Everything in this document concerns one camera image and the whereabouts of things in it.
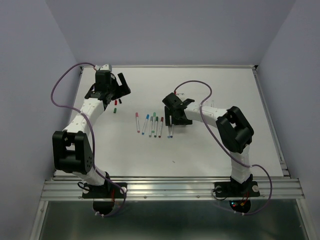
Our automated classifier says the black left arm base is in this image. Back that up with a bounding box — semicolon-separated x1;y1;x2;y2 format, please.
77;181;128;218

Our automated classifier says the light blue capped marker pen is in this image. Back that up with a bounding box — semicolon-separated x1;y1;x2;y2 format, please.
167;125;171;139

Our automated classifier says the grey capped marker pen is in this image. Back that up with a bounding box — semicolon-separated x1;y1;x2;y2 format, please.
148;116;154;138

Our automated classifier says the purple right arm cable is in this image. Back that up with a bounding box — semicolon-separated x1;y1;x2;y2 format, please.
174;80;273;217

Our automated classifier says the light green capped marker pen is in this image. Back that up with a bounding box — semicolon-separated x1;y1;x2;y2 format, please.
151;112;157;133

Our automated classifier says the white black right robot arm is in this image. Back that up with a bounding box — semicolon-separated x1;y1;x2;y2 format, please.
162;92;254;195

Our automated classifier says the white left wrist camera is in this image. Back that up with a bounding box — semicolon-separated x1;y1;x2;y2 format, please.
93;64;112;72

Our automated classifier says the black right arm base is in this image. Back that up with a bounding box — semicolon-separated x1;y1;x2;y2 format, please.
211;181;260;214

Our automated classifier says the purple capped marker pen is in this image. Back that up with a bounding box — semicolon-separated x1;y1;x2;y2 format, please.
169;116;174;139

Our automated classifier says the pink capped marker pen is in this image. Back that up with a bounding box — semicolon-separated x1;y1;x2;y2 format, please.
135;112;141;133

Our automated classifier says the aluminium rail frame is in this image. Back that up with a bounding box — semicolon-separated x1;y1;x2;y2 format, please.
30;65;318;240

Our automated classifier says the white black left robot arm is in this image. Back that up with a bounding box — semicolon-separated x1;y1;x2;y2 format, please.
52;70;131;197

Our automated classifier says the brown capped marker pen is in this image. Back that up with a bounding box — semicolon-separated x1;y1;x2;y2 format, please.
158;116;164;138

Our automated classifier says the dark green capped marker pen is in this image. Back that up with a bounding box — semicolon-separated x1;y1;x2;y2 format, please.
153;116;159;138

